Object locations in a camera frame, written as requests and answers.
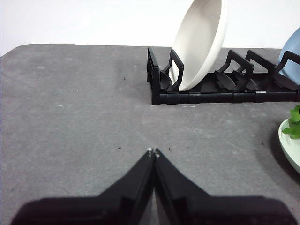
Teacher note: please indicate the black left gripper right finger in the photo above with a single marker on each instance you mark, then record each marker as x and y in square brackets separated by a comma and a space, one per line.
[211, 211]

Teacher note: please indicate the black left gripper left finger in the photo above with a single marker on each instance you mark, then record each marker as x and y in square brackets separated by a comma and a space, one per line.
[105, 211]

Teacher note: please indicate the green plate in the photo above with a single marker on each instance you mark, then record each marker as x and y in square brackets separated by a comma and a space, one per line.
[288, 145]

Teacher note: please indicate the orange carrot with green leaves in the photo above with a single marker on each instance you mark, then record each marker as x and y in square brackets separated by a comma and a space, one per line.
[294, 130]

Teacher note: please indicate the black plate rack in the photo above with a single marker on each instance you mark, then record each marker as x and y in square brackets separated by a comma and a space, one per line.
[211, 97]

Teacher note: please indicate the white plate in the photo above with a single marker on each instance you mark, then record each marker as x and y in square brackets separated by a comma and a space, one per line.
[199, 47]

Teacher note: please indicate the blue plate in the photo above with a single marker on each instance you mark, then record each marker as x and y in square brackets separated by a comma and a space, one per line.
[293, 47]

